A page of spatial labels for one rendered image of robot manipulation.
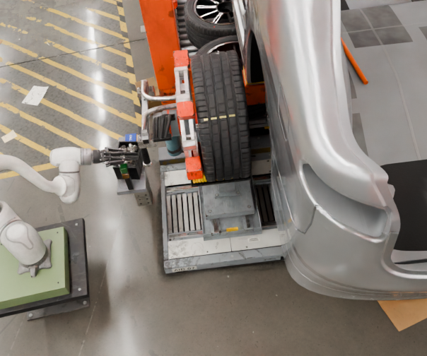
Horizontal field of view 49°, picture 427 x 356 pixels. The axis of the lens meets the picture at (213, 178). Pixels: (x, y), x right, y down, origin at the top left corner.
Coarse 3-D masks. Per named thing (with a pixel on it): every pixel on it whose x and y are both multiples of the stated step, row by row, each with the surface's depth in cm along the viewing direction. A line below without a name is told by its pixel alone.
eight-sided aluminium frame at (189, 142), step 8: (176, 72) 230; (184, 72) 230; (176, 80) 227; (176, 88) 223; (176, 96) 220; (184, 96) 220; (192, 120) 221; (184, 128) 221; (192, 128) 221; (184, 136) 222; (192, 136) 222; (184, 144) 222; (192, 144) 222
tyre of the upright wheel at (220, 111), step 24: (192, 72) 222; (216, 72) 219; (240, 72) 219; (216, 96) 215; (240, 96) 215; (216, 120) 215; (240, 120) 215; (216, 144) 218; (240, 144) 219; (216, 168) 228; (240, 168) 232
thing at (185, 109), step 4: (180, 104) 211; (184, 104) 211; (188, 104) 211; (192, 104) 212; (180, 108) 211; (184, 108) 211; (188, 108) 211; (192, 108) 211; (180, 112) 211; (184, 112) 211; (188, 112) 211; (192, 112) 211; (180, 116) 211; (184, 116) 211; (188, 116) 212; (192, 116) 212
